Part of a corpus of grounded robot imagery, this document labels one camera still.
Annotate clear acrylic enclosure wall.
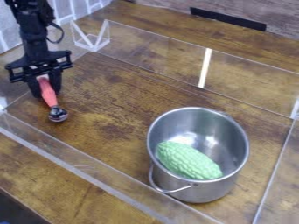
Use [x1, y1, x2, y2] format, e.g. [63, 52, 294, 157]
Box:
[0, 20, 299, 224]

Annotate black strip on table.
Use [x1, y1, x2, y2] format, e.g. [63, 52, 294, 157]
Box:
[189, 7, 267, 32]

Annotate green bitter melon toy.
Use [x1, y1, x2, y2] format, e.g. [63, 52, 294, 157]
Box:
[156, 141, 223, 179]

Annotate orange handled metal spoon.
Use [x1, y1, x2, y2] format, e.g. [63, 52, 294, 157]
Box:
[37, 76, 68, 123]

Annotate stainless steel pot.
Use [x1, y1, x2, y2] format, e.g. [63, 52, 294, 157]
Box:
[145, 107, 250, 203]

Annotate clear acrylic triangular bracket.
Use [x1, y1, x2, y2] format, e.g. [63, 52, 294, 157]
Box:
[69, 20, 109, 52]

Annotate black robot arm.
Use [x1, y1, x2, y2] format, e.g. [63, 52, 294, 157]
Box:
[4, 0, 72, 98]

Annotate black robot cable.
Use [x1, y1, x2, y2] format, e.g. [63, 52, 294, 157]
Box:
[45, 20, 65, 45]

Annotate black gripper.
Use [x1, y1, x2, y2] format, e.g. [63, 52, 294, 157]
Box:
[4, 32, 72, 98]

